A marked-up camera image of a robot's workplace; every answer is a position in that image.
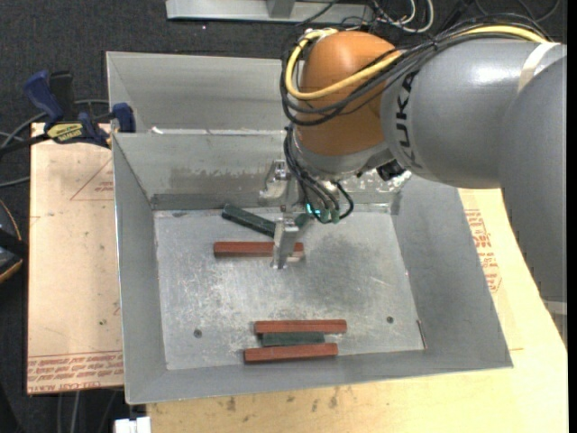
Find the black cylinder on white bracket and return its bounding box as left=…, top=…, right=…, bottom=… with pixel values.
left=377, top=157, right=412, bottom=188

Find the grey metal bin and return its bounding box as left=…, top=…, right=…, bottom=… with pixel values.
left=105, top=51, right=514, bottom=406

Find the red-brown flat block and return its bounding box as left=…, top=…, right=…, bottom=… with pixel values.
left=252, top=318, right=349, bottom=336
left=213, top=240, right=305, bottom=260
left=243, top=342, right=340, bottom=365

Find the dark green flat block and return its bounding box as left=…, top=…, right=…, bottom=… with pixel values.
left=260, top=331, right=326, bottom=348
left=221, top=203, right=277, bottom=238

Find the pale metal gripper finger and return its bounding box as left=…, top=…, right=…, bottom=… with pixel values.
left=288, top=226, right=305, bottom=263
left=272, top=226, right=290, bottom=271

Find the brown cardboard board red print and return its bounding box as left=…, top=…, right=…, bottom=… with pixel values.
left=26, top=122, right=504, bottom=396

